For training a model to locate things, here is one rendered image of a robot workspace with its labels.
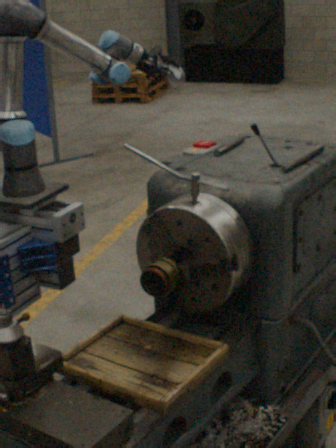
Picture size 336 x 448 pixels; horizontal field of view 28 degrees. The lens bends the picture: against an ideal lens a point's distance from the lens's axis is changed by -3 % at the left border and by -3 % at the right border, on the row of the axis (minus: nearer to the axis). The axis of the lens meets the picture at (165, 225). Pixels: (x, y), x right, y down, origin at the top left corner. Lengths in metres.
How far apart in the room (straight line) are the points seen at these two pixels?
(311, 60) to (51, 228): 9.94
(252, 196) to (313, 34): 10.00
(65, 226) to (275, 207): 0.71
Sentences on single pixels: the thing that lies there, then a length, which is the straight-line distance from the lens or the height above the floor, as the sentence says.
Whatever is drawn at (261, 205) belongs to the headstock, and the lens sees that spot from 1.85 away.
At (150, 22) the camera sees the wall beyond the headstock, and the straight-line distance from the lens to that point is 12.52.
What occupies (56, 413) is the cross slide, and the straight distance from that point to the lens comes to 1.49.
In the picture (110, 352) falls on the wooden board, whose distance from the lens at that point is 1.83.
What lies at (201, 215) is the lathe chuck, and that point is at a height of 1.22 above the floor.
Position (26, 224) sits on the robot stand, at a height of 1.07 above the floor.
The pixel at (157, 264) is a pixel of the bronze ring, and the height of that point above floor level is 1.12.
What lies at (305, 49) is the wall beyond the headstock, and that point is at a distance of 11.85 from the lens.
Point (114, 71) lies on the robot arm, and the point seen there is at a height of 1.53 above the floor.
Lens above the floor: 1.85
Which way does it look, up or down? 22 degrees down
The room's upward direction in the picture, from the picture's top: 3 degrees counter-clockwise
